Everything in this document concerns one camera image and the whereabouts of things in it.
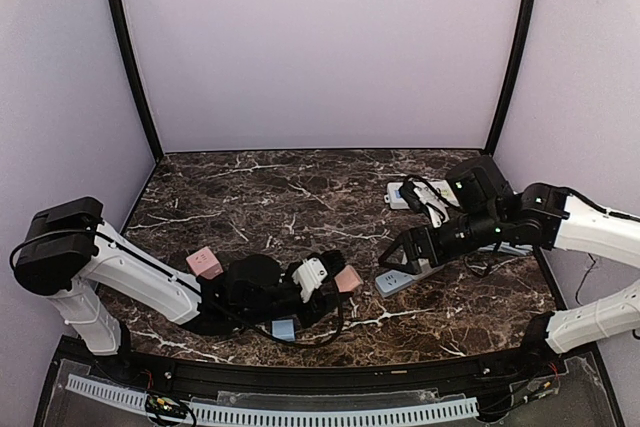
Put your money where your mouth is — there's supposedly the pink plug adapter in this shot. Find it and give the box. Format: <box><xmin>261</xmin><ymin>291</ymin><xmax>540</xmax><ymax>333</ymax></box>
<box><xmin>334</xmin><ymin>265</ymin><xmax>362</xmax><ymax>293</ymax></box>

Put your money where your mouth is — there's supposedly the black frame post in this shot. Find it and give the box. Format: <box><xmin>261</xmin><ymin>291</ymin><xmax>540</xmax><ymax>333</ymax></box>
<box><xmin>108</xmin><ymin>0</ymin><xmax>164</xmax><ymax>163</ymax></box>
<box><xmin>483</xmin><ymin>0</ymin><xmax>535</xmax><ymax>156</ymax></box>

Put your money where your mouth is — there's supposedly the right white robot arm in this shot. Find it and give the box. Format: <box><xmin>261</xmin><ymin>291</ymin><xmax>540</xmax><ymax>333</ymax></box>
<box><xmin>378</xmin><ymin>155</ymin><xmax>639</xmax><ymax>358</ymax></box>

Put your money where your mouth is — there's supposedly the black front frame rail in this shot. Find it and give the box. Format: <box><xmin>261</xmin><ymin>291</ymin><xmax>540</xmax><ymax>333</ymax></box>
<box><xmin>59</xmin><ymin>334</ymin><xmax>596</xmax><ymax>401</ymax></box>

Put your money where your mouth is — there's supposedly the small green circuit board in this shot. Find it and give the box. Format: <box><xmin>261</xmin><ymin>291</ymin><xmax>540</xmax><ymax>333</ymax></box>
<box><xmin>144</xmin><ymin>394</ymin><xmax>189</xmax><ymax>418</ymax></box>

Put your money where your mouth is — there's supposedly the white slotted cable duct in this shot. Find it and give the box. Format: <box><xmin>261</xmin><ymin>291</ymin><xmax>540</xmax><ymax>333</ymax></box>
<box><xmin>65</xmin><ymin>374</ymin><xmax>479</xmax><ymax>426</ymax></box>

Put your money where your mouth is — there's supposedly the white colourful power strip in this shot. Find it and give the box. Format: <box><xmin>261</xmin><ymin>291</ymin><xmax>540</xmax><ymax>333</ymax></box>
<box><xmin>384</xmin><ymin>180</ymin><xmax>459</xmax><ymax>210</ymax></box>

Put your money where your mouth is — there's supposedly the white cube socket adapter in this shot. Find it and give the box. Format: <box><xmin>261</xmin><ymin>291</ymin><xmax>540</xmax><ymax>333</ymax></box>
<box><xmin>405</xmin><ymin>259</ymin><xmax>444</xmax><ymax>280</ymax></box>

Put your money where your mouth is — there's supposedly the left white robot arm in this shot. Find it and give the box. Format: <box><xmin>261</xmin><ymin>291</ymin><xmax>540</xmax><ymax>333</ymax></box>
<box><xmin>9</xmin><ymin>197</ymin><xmax>353</xmax><ymax>357</ymax></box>

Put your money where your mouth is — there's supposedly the blue-grey power strip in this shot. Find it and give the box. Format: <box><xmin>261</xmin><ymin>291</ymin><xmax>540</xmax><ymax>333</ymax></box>
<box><xmin>375</xmin><ymin>266</ymin><xmax>443</xmax><ymax>298</ymax></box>

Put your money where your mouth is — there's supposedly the grey power strip cable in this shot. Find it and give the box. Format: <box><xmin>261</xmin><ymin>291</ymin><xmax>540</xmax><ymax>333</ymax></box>
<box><xmin>482</xmin><ymin>240</ymin><xmax>535</xmax><ymax>257</ymax></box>

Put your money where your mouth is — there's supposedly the pink cube socket adapter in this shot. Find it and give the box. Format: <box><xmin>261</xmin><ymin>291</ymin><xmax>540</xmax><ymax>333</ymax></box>
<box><xmin>186</xmin><ymin>247</ymin><xmax>224</xmax><ymax>280</ymax></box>

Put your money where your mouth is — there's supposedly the blue flat plug adapter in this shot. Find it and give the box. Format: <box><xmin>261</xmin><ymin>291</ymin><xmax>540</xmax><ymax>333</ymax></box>
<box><xmin>271</xmin><ymin>318</ymin><xmax>296</xmax><ymax>342</ymax></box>

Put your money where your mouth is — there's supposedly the right black frame post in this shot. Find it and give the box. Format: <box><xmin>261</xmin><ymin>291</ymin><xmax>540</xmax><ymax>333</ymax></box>
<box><xmin>483</xmin><ymin>0</ymin><xmax>535</xmax><ymax>156</ymax></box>

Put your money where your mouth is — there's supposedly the left black frame post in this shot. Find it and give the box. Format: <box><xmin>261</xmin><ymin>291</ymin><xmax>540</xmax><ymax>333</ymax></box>
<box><xmin>108</xmin><ymin>0</ymin><xmax>164</xmax><ymax>163</ymax></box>

